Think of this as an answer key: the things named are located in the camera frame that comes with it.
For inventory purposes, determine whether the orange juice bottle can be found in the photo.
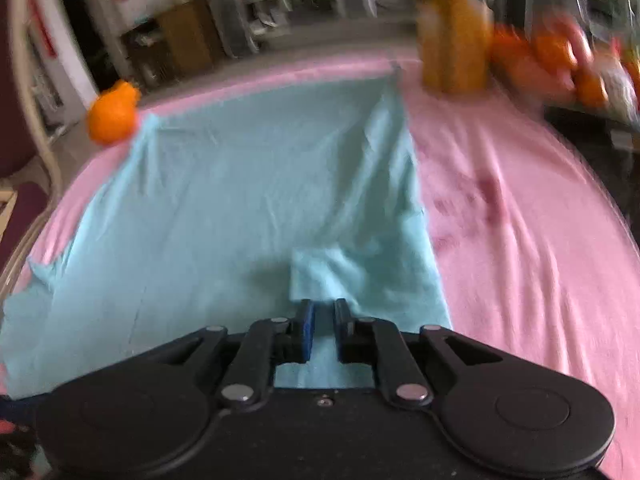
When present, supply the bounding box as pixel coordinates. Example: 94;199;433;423
417;0;493;93

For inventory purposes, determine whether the teal cloth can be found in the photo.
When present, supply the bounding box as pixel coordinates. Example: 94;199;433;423
0;75;453;401

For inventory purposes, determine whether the pink blanket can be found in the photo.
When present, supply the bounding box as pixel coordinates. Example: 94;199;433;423
0;55;640;480

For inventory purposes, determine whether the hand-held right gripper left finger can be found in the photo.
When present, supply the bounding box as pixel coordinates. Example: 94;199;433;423
132;299;317;408

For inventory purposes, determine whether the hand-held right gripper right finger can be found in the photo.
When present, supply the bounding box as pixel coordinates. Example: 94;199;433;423
334;298;503;406

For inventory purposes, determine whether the grey television stand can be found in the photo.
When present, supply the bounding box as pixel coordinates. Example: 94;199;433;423
205;0;421;56

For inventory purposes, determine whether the single orange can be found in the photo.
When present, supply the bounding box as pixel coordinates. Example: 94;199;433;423
87;80;142;146

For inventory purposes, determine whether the pile of fruits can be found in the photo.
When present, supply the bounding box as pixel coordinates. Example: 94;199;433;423
490;15;640;111

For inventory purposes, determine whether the wooden cabinet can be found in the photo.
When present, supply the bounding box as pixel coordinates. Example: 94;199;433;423
160;0;226;76

